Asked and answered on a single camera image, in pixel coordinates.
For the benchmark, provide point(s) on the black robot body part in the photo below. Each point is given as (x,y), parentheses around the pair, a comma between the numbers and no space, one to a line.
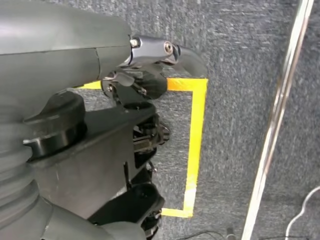
(87,159)

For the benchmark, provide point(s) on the stainless steel workbench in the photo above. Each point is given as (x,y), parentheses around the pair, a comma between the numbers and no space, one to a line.
(275,116)

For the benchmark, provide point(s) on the yellow floor tape square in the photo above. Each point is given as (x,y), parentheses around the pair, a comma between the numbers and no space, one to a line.
(197,132)

